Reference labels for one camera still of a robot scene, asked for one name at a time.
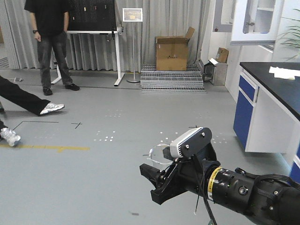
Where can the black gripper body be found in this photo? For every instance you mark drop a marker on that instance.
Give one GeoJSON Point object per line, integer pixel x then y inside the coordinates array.
{"type": "Point", "coordinates": [189, 174]}

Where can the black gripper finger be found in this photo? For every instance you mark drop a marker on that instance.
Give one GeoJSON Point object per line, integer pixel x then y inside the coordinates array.
{"type": "Point", "coordinates": [167, 158]}
{"type": "Point", "coordinates": [157, 177]}

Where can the clear glass beaker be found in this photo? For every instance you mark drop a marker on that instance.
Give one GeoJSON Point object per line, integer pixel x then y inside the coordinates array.
{"type": "Point", "coordinates": [155, 154]}

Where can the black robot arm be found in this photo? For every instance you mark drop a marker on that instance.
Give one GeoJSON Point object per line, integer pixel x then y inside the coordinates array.
{"type": "Point", "coordinates": [270, 199]}

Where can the metal grate platform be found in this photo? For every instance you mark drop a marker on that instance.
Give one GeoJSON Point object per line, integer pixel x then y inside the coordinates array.
{"type": "Point", "coordinates": [155, 81]}

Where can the metal box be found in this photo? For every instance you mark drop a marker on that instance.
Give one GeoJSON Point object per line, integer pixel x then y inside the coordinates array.
{"type": "Point", "coordinates": [215, 72]}

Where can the blue white lab counter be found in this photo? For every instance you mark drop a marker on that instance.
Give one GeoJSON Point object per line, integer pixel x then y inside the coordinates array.
{"type": "Point", "coordinates": [267, 116]}

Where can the large cardboard box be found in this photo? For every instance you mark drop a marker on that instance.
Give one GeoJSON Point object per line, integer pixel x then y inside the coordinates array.
{"type": "Point", "coordinates": [172, 52]}

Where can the small cardboard box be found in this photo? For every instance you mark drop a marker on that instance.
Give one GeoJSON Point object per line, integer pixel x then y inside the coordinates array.
{"type": "Point", "coordinates": [222, 55]}

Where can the white paper sheet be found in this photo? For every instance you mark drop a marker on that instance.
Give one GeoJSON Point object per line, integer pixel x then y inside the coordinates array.
{"type": "Point", "coordinates": [284, 73]}

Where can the walking person legs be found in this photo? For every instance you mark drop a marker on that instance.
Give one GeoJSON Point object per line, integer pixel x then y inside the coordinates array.
{"type": "Point", "coordinates": [26, 100]}

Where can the sign stand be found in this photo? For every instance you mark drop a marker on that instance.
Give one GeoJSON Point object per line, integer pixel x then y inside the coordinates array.
{"type": "Point", "coordinates": [133, 15]}

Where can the white desk with pegboard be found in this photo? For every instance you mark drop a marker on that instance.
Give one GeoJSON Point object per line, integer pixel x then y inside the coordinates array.
{"type": "Point", "coordinates": [97, 17]}

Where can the green plant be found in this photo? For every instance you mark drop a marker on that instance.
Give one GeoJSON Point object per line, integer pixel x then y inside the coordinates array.
{"type": "Point", "coordinates": [287, 47]}

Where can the standing person in black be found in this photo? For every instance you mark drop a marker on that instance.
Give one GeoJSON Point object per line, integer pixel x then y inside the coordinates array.
{"type": "Point", "coordinates": [49, 19]}

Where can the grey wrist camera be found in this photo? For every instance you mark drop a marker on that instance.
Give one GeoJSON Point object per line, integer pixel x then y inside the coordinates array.
{"type": "Point", "coordinates": [190, 142]}

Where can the white wall cabinet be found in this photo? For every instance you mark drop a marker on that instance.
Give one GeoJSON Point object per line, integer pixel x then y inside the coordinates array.
{"type": "Point", "coordinates": [256, 22]}

